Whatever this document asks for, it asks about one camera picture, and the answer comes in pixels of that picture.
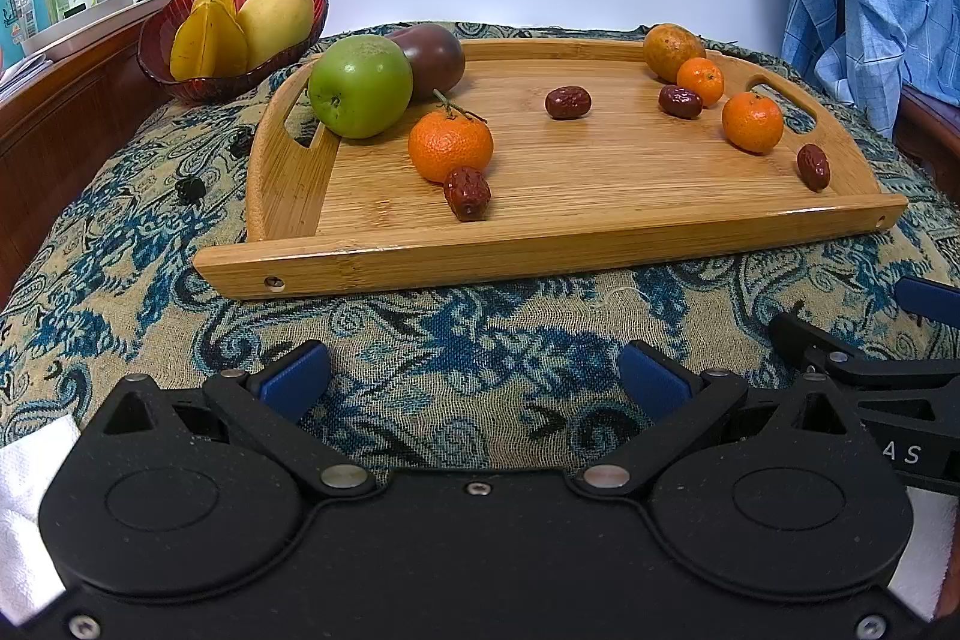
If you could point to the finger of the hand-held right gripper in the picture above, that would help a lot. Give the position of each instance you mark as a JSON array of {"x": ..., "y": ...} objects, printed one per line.
[
  {"x": 930, "y": 301},
  {"x": 840, "y": 362}
]

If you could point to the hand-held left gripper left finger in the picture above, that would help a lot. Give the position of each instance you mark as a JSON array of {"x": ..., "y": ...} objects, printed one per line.
[{"x": 296, "y": 377}]

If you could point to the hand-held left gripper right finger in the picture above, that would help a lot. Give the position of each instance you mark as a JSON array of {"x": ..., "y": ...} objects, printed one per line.
[{"x": 652, "y": 381}]

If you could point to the red jujube date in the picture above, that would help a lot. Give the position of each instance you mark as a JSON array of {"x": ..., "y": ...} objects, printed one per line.
[
  {"x": 680, "y": 102},
  {"x": 568, "y": 102},
  {"x": 813, "y": 166},
  {"x": 466, "y": 194}
]

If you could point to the wooden serving tray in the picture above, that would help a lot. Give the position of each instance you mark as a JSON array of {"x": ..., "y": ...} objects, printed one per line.
[{"x": 600, "y": 190}]

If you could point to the dimpled mandarin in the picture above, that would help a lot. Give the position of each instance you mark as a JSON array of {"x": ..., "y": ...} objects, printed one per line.
[{"x": 752, "y": 123}]

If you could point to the mandarin with stem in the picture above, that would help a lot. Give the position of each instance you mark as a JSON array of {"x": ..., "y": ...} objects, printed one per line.
[{"x": 450, "y": 149}]

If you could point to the green apple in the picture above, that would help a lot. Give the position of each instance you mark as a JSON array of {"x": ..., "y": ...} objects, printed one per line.
[{"x": 360, "y": 85}]

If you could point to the small smooth mandarin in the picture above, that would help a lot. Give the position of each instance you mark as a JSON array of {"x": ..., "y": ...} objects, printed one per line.
[{"x": 701, "y": 80}]

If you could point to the large mottled orange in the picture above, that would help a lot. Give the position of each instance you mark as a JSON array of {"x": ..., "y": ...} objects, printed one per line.
[{"x": 667, "y": 48}]

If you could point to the dark purple passion fruit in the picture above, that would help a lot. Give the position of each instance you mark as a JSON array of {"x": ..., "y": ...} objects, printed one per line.
[{"x": 435, "y": 59}]

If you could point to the paisley patterned blanket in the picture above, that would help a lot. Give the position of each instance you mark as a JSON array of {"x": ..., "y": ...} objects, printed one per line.
[{"x": 150, "y": 280}]

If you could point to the white towel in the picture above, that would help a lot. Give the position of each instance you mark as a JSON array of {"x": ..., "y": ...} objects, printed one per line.
[{"x": 22, "y": 505}]

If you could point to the dark wooden cabinet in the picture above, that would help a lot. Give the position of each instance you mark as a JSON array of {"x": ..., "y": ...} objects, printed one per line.
[{"x": 60, "y": 123}]

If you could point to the yellow star fruit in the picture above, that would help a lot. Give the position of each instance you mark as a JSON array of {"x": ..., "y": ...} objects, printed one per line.
[{"x": 206, "y": 40}]

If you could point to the yellow mango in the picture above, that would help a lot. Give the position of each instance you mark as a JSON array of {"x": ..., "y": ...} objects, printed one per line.
[{"x": 274, "y": 21}]

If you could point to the stack of papers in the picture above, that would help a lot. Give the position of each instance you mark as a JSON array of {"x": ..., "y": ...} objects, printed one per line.
[{"x": 22, "y": 74}]

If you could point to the metal tray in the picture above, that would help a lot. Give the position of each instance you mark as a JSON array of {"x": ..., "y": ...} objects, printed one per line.
[{"x": 82, "y": 21}]

